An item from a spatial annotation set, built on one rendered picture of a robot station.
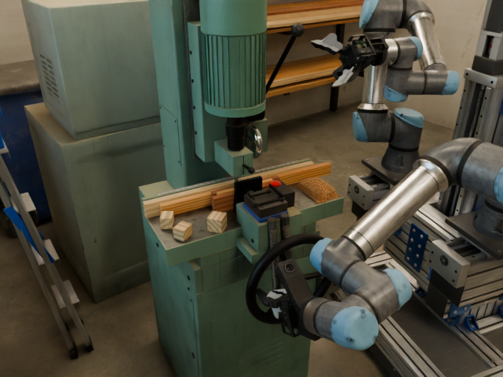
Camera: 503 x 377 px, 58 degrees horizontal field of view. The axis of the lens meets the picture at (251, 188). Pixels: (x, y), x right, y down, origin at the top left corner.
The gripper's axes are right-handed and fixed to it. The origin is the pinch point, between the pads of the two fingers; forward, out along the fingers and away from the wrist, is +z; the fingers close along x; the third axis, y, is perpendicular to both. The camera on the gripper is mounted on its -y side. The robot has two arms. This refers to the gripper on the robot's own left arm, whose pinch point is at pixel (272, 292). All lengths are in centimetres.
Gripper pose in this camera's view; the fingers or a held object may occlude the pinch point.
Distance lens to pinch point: 115.9
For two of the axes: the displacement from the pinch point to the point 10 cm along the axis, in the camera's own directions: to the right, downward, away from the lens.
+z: -4.1, 0.7, 9.1
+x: 8.8, -2.3, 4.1
